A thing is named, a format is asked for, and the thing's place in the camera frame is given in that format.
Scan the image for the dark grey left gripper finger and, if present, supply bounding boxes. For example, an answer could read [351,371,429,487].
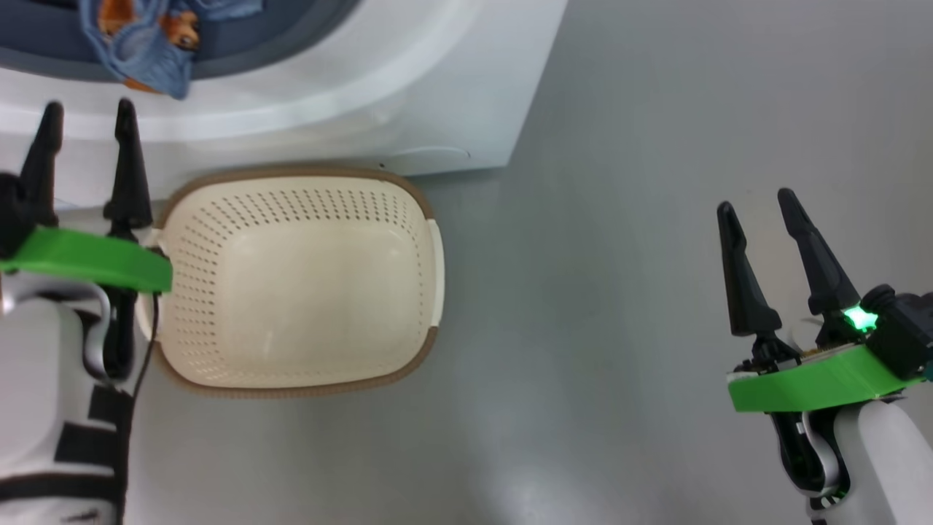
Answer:
[18,101,65,228]
[103,98,155,240]

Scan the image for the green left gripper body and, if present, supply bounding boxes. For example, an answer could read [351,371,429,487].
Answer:
[0,174,174,295]

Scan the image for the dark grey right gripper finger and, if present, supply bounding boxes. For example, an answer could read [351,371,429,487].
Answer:
[717,201,783,338]
[777,188,862,317]

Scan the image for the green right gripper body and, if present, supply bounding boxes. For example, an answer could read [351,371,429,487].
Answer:
[727,309,924,413]

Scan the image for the blue printed garment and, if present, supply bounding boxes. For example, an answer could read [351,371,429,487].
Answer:
[77,0,263,101]

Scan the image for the cream perforated laundry basket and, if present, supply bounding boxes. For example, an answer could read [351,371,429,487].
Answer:
[149,165,445,400]

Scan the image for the white washing machine body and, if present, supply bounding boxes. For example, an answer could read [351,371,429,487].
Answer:
[0,0,569,212]

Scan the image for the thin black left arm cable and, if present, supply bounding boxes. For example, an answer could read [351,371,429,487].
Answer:
[131,292,161,398]

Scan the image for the grey door seal ring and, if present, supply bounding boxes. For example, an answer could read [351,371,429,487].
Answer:
[0,0,362,82]

